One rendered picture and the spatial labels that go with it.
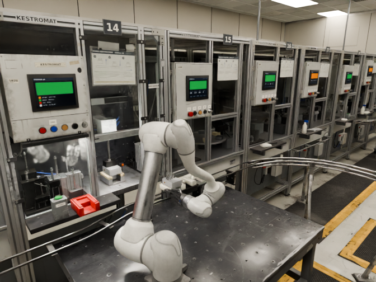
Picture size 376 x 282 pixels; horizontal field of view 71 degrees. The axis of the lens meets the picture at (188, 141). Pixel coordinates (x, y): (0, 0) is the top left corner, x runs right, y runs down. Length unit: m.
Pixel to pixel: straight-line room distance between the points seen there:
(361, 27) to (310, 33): 1.44
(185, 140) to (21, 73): 0.93
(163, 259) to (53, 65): 1.19
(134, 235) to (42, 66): 1.03
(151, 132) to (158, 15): 5.24
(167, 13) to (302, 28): 5.14
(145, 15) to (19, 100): 4.94
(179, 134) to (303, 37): 9.06
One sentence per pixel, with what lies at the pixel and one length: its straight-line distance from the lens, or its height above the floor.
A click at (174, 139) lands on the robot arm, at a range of 1.40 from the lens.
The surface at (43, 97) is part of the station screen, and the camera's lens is 1.68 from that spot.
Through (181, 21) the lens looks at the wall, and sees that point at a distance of 6.94.
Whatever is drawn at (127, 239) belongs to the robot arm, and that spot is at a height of 0.90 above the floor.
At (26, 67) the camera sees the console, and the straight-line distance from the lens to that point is 1.68.
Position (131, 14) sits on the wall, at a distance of 6.17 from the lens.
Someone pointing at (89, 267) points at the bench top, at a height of 0.68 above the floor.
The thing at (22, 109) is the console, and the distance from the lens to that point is 1.69.
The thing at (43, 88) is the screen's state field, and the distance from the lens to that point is 1.68.
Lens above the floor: 1.75
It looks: 15 degrees down
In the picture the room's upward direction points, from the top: straight up
